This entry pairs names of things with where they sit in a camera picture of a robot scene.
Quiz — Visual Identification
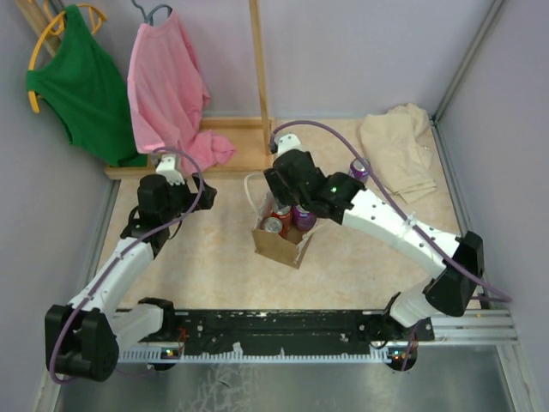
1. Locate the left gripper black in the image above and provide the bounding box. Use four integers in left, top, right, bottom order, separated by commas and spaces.
161, 172, 217, 223

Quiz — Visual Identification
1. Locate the red can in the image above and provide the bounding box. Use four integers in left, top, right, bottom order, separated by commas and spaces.
261, 216, 285, 237
271, 204, 293, 226

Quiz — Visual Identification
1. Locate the purple can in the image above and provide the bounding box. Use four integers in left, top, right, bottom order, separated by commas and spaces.
293, 205, 317, 232
348, 159, 369, 183

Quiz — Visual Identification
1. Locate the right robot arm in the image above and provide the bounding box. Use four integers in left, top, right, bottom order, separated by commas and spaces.
263, 149, 484, 340

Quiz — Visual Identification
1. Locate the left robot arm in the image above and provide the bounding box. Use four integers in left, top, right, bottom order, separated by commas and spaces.
45, 173, 217, 385

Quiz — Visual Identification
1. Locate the brown canvas tote bag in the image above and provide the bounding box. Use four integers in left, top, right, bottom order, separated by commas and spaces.
244, 173, 324, 269

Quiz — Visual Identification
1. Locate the wooden clothes rack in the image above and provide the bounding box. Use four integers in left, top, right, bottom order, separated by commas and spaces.
15, 1, 275, 178

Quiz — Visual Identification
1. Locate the pink shirt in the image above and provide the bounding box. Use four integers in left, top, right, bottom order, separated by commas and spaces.
127, 12, 236, 173

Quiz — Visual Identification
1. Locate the beige cloth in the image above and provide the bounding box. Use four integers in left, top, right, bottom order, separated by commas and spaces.
359, 103, 437, 203

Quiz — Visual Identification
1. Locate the green tank top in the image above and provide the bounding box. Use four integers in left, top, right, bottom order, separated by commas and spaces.
26, 4, 148, 167

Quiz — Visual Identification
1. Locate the grey hanger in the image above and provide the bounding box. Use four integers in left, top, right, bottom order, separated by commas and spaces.
131, 0, 173, 27

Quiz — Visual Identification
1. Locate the yellow hanger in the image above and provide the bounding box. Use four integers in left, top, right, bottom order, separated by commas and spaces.
27, 3, 108, 113

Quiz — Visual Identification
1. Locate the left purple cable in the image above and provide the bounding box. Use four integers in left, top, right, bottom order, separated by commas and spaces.
46, 147, 207, 384

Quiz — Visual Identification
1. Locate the purple cable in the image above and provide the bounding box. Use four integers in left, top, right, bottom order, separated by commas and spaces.
46, 147, 207, 384
268, 120, 514, 373

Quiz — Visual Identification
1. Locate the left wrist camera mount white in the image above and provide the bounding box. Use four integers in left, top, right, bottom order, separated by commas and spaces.
155, 154, 186, 186

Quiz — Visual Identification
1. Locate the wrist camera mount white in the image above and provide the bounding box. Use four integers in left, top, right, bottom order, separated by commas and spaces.
269, 133, 303, 155
155, 154, 186, 186

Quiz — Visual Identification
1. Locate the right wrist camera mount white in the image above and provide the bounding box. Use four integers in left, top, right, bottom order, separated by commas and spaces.
269, 133, 303, 155

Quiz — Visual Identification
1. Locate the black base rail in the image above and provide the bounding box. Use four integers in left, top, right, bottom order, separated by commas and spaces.
142, 310, 413, 355

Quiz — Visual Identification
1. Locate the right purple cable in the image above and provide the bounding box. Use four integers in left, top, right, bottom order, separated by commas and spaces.
268, 120, 514, 373

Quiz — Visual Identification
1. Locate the aluminium frame rail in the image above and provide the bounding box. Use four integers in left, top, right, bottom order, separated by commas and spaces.
431, 0, 507, 126

